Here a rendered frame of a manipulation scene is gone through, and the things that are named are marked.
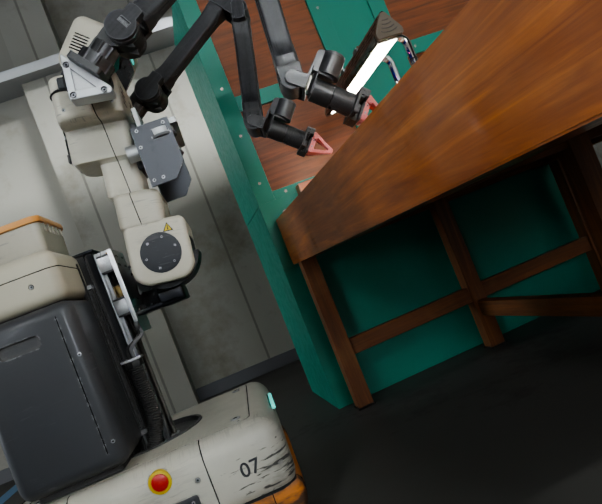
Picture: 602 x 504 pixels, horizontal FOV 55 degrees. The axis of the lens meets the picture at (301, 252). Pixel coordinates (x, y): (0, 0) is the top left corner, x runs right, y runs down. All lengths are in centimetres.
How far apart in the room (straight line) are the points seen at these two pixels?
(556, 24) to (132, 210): 115
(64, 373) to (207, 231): 266
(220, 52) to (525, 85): 184
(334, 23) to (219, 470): 182
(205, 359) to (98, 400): 259
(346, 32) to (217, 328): 218
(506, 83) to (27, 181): 375
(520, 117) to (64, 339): 105
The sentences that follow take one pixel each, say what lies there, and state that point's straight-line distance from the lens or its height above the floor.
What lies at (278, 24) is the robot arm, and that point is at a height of 112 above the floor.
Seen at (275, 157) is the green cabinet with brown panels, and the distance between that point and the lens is 230.
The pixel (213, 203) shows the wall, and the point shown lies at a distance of 398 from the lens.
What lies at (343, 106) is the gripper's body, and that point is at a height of 87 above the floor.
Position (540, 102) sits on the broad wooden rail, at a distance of 68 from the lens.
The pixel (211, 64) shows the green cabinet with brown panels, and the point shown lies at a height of 142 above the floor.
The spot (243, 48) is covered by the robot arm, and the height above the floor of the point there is 126.
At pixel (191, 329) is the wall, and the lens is 394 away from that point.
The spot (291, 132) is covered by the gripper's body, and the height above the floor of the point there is 95.
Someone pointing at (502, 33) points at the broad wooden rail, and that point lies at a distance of 70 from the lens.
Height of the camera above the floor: 55
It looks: 2 degrees up
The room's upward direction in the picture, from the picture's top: 22 degrees counter-clockwise
